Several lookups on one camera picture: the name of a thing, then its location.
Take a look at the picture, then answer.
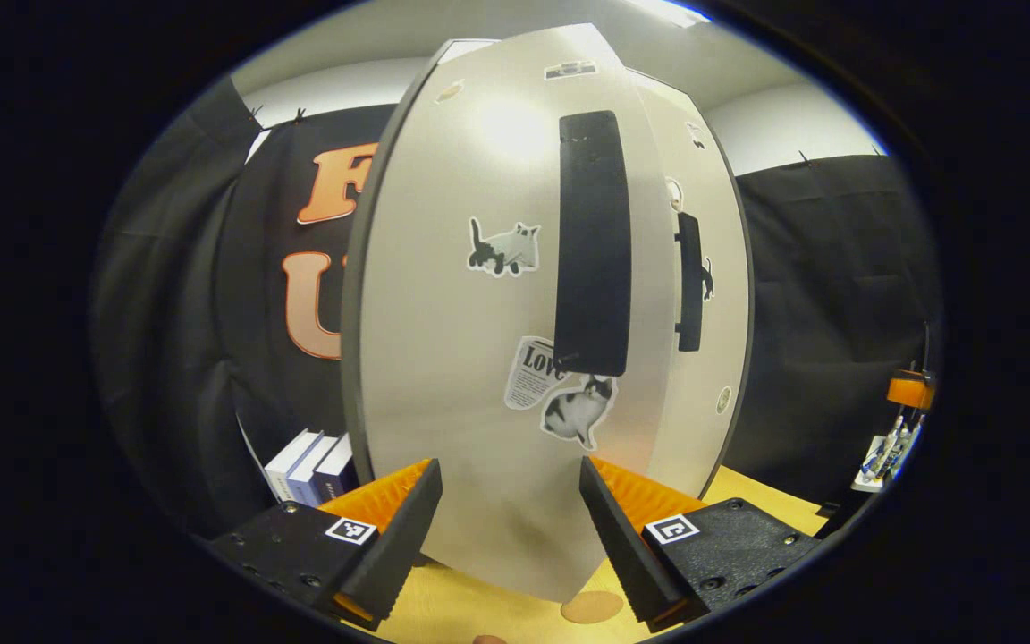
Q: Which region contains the row of white pens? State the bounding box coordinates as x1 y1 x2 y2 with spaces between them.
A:
864 416 918 479

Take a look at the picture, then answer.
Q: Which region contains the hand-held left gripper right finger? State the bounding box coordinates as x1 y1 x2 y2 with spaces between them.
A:
579 454 824 634

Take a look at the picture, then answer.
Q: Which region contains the pale blue book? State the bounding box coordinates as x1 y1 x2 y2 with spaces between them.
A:
287 436 340 506

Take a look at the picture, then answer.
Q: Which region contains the round brown coaster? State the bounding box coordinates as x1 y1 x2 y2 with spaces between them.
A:
561 590 625 625

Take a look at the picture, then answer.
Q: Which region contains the dark blue book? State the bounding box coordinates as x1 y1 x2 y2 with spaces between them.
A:
314 434 357 502

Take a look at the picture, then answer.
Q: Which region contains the white pen tray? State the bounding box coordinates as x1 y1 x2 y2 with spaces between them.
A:
853 416 923 493

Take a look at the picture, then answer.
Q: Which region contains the white cabinet door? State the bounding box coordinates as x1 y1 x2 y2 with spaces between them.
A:
341 24 681 602
627 67 756 499

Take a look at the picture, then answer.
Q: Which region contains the black door handle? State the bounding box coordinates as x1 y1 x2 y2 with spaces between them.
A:
674 212 705 352
553 110 633 377

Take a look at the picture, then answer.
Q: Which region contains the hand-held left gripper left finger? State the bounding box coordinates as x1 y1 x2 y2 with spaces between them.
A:
208 458 444 631

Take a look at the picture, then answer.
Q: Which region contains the black backdrop cloth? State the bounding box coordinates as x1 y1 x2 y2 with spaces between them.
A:
90 76 943 538

